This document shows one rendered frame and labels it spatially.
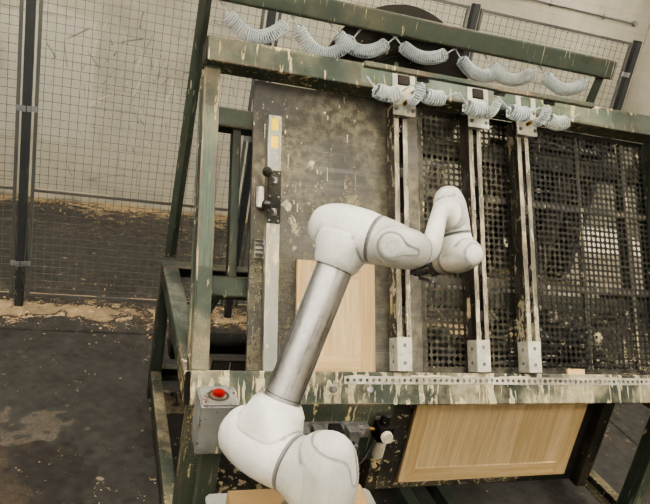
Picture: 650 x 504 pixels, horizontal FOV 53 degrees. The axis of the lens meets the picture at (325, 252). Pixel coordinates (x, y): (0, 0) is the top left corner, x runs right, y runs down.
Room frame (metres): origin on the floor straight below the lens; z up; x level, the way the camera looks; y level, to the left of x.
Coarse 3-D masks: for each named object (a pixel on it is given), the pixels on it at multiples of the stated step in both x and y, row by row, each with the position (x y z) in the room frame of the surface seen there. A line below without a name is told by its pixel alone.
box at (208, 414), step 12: (204, 396) 1.74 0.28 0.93; (204, 408) 1.69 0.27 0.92; (216, 408) 1.70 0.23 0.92; (228, 408) 1.71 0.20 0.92; (192, 420) 1.79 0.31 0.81; (204, 420) 1.69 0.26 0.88; (216, 420) 1.70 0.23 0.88; (192, 432) 1.76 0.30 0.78; (204, 432) 1.69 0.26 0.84; (216, 432) 1.70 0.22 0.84; (204, 444) 1.69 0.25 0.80; (216, 444) 1.71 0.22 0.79
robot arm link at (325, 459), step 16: (320, 432) 1.40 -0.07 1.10; (336, 432) 1.41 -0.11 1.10; (288, 448) 1.39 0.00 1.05; (304, 448) 1.36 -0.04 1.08; (320, 448) 1.34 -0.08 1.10; (336, 448) 1.35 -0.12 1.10; (352, 448) 1.37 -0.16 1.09; (288, 464) 1.35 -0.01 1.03; (304, 464) 1.33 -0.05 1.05; (320, 464) 1.31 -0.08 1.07; (336, 464) 1.32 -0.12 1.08; (352, 464) 1.35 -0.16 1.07; (288, 480) 1.34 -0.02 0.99; (304, 480) 1.32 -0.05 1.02; (320, 480) 1.30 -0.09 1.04; (336, 480) 1.31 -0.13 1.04; (352, 480) 1.33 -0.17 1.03; (288, 496) 1.34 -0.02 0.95; (304, 496) 1.31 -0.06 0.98; (320, 496) 1.30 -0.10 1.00; (336, 496) 1.30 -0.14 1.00; (352, 496) 1.33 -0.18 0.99
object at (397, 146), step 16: (416, 96) 2.56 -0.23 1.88; (400, 112) 2.63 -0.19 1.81; (400, 128) 2.65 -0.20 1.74; (400, 144) 2.63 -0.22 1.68; (400, 160) 2.60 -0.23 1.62; (400, 176) 2.55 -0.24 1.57; (400, 192) 2.54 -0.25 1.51; (400, 208) 2.51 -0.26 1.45; (400, 272) 2.36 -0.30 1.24; (400, 288) 2.33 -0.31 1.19; (400, 304) 2.30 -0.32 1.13; (400, 320) 2.27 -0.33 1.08; (400, 336) 2.24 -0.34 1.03; (400, 352) 2.21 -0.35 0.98; (400, 368) 2.18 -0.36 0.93
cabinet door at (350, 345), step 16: (304, 272) 2.26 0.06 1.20; (368, 272) 2.36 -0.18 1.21; (304, 288) 2.23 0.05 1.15; (352, 288) 2.31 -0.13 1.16; (368, 288) 2.33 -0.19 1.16; (352, 304) 2.28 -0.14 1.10; (368, 304) 2.30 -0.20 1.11; (336, 320) 2.23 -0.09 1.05; (352, 320) 2.25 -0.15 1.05; (368, 320) 2.27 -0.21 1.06; (336, 336) 2.20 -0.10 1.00; (352, 336) 2.22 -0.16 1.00; (368, 336) 2.24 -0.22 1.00; (336, 352) 2.17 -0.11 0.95; (352, 352) 2.20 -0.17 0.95; (368, 352) 2.22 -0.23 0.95; (320, 368) 2.12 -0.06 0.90; (336, 368) 2.14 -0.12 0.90; (352, 368) 2.16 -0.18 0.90; (368, 368) 2.19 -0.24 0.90
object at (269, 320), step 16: (272, 160) 2.39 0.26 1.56; (272, 224) 2.28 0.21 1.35; (272, 240) 2.25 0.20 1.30; (272, 256) 2.22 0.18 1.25; (272, 272) 2.20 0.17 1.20; (272, 288) 2.17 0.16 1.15; (272, 304) 2.14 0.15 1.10; (272, 320) 2.11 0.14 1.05; (272, 336) 2.09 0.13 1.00; (272, 352) 2.06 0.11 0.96; (272, 368) 2.04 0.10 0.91
